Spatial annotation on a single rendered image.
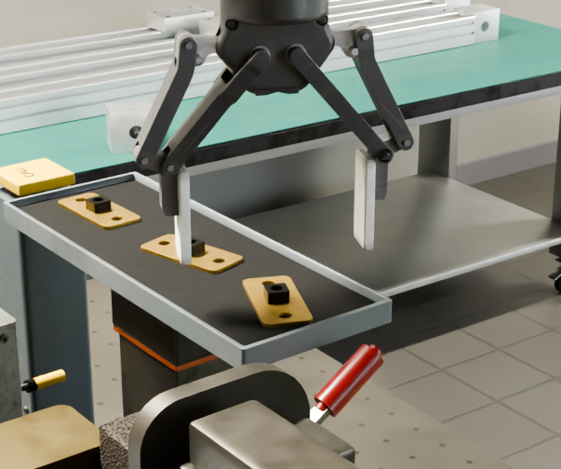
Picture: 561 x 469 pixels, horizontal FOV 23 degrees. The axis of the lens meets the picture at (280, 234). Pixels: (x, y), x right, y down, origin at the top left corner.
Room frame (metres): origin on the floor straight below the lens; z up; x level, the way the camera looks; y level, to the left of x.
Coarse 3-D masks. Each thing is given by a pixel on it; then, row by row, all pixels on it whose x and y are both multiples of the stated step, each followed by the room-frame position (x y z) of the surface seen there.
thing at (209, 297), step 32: (96, 192) 1.17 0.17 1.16; (128, 192) 1.17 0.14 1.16; (64, 224) 1.09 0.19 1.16; (128, 224) 1.09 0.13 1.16; (160, 224) 1.09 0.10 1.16; (192, 224) 1.09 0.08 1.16; (128, 256) 1.02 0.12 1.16; (256, 256) 1.02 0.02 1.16; (160, 288) 0.95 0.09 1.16; (192, 288) 0.95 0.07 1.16; (224, 288) 0.95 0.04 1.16; (320, 288) 0.95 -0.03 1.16; (224, 320) 0.90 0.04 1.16; (256, 320) 0.90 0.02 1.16; (320, 320) 0.90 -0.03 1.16
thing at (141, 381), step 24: (120, 312) 1.03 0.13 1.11; (144, 312) 1.00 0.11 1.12; (120, 336) 1.04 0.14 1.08; (144, 336) 1.00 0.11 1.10; (168, 336) 0.97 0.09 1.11; (144, 360) 1.01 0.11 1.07; (168, 360) 0.97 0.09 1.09; (192, 360) 0.97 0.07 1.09; (216, 360) 0.99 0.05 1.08; (144, 384) 1.01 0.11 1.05; (168, 384) 0.98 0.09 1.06
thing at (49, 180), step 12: (0, 168) 1.24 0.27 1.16; (12, 168) 1.24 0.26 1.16; (24, 168) 1.24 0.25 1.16; (36, 168) 1.24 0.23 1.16; (48, 168) 1.24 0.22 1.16; (60, 168) 1.24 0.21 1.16; (0, 180) 1.22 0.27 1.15; (12, 180) 1.21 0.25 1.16; (24, 180) 1.21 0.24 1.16; (36, 180) 1.21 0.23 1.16; (48, 180) 1.21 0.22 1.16; (60, 180) 1.22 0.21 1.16; (72, 180) 1.22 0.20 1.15; (24, 192) 1.19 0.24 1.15; (36, 192) 1.20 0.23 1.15
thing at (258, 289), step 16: (256, 288) 0.95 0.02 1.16; (272, 288) 0.93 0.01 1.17; (288, 288) 0.95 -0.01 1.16; (256, 304) 0.92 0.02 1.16; (272, 304) 0.92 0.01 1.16; (288, 304) 0.92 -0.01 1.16; (304, 304) 0.92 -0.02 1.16; (272, 320) 0.89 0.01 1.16; (288, 320) 0.89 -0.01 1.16; (304, 320) 0.89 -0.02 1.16
